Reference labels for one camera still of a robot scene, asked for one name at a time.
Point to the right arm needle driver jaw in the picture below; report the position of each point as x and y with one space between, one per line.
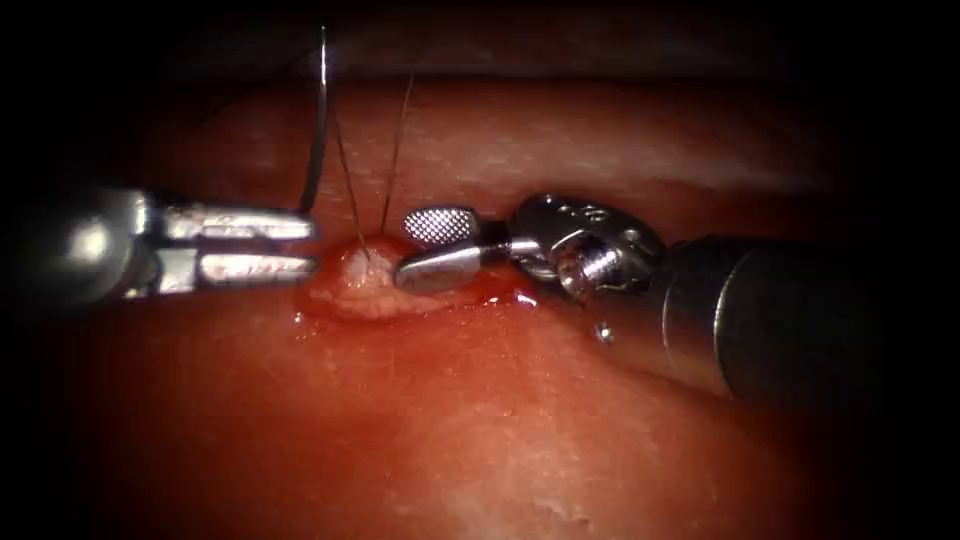
439 271
442 227

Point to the left arm needle driver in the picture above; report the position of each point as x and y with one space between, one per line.
90 244

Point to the left arm needle driver jaw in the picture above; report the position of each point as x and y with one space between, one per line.
240 223
240 270

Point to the right arm needle driver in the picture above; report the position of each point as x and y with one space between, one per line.
585 240

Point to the blue thread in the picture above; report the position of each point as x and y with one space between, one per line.
395 150

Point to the curved steel needle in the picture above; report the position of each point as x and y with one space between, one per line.
320 135

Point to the dark right arm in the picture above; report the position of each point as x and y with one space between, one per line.
780 322

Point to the tissue pad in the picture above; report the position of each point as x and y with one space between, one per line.
465 420

